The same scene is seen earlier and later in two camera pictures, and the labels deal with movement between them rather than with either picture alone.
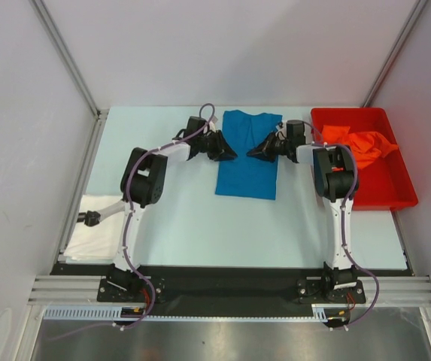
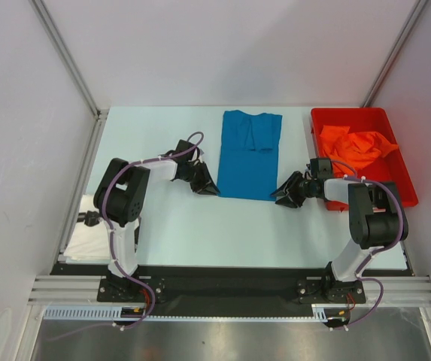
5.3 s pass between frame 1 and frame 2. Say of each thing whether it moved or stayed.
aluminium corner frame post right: stayed
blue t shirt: stayed
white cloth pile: stayed
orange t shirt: stayed
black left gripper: moved
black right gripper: moved
